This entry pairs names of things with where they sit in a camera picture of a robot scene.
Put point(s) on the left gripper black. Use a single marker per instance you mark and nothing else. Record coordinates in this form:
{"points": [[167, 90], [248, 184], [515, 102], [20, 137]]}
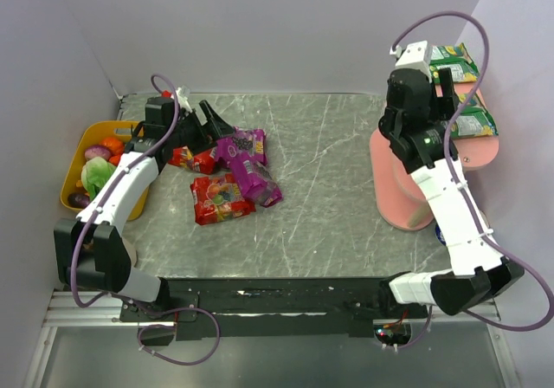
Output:
{"points": [[201, 125]]}

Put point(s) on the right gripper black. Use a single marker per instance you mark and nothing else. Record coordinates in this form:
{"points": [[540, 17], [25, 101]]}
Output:
{"points": [[439, 100]]}

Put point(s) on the green candy bag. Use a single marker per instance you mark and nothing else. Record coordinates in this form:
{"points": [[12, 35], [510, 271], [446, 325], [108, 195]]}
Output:
{"points": [[457, 59], [475, 121]]}

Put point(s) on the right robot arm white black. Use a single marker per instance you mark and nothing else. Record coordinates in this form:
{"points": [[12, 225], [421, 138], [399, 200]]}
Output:
{"points": [[478, 272]]}

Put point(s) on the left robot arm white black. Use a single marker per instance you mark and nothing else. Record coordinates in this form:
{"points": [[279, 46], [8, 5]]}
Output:
{"points": [[89, 249]]}

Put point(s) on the purple candy bag upper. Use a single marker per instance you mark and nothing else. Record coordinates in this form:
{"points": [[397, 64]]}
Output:
{"points": [[248, 142]]}

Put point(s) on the purple candy bag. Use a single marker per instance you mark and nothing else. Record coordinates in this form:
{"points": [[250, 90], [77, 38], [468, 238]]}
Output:
{"points": [[254, 181], [248, 142]]}

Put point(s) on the red candy bag upper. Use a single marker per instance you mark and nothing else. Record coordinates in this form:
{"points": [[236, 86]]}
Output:
{"points": [[203, 162]]}

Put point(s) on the red candy bag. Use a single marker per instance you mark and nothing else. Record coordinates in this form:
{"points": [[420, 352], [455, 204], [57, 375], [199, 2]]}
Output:
{"points": [[218, 199], [203, 162]]}

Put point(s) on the purple candy bag lower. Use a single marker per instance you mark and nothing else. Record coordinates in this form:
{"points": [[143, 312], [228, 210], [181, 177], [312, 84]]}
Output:
{"points": [[254, 181]]}

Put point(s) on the red candy bag lower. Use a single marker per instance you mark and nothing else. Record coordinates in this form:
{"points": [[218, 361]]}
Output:
{"points": [[218, 199]]}

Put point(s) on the pink three-tier shelf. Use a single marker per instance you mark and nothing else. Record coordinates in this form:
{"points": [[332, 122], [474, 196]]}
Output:
{"points": [[399, 200]]}

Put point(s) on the orange toy fruit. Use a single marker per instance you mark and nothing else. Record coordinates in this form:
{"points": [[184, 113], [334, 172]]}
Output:
{"points": [[116, 148]]}

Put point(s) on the purple toy onion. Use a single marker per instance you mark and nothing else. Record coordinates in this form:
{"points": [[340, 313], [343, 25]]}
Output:
{"points": [[97, 151]]}

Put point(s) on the green toy cabbage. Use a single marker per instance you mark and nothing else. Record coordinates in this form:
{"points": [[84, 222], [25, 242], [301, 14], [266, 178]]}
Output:
{"points": [[95, 174]]}

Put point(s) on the toilet paper roll blue wrapper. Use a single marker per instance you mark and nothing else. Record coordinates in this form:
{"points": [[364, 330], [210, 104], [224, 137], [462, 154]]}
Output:
{"points": [[440, 237]]}

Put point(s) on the yellow basket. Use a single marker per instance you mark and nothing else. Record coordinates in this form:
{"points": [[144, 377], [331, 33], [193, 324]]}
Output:
{"points": [[120, 129]]}

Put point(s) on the purple toy eggplant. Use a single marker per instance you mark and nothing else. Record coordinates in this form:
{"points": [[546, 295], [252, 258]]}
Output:
{"points": [[78, 200]]}

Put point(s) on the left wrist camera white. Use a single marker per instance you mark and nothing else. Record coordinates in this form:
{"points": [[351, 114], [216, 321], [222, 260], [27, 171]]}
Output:
{"points": [[182, 96]]}

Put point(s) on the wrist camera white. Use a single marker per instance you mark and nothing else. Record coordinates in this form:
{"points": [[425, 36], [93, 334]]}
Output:
{"points": [[416, 55], [182, 96]]}

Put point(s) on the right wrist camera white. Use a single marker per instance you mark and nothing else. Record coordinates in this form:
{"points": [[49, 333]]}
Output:
{"points": [[416, 55]]}

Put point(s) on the aluminium frame rail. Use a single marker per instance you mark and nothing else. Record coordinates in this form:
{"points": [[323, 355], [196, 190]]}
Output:
{"points": [[107, 311]]}

